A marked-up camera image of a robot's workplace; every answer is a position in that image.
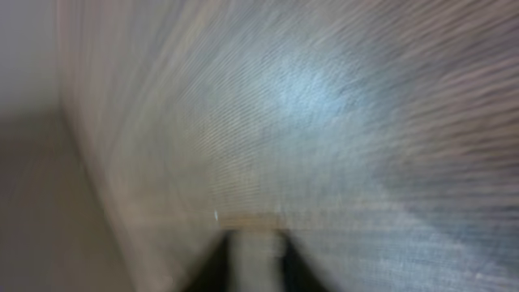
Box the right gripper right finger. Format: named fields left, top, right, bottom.
left=279, top=231, right=329, bottom=292

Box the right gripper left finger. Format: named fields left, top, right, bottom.
left=182, top=230, right=234, bottom=292

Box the black USB charging cable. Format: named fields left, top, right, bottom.
left=233, top=229, right=287, bottom=292

